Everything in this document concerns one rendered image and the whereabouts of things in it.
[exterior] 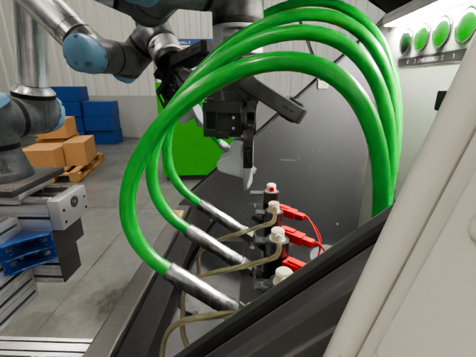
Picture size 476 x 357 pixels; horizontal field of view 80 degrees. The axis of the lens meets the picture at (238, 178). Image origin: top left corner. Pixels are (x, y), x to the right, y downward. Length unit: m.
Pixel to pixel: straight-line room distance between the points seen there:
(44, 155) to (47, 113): 3.53
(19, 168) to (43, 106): 0.20
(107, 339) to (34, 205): 0.55
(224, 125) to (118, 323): 0.35
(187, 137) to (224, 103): 3.43
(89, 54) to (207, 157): 3.30
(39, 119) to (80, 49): 0.41
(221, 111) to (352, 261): 0.32
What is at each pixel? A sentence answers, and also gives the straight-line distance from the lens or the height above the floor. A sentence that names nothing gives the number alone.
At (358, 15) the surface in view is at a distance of 0.52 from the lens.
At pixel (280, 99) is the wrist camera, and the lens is 0.45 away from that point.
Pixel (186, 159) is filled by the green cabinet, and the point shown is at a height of 0.31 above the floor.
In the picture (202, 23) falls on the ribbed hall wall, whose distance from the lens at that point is 7.15.
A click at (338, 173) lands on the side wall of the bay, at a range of 0.85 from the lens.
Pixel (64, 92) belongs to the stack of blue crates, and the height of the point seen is 1.10.
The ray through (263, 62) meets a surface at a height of 1.31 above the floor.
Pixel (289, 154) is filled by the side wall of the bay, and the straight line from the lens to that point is 0.81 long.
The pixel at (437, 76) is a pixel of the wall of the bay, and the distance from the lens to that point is 0.62.
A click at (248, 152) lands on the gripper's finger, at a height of 1.20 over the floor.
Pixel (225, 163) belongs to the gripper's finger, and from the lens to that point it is 0.47.
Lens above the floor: 1.30
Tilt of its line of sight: 19 degrees down
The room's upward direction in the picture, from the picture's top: straight up
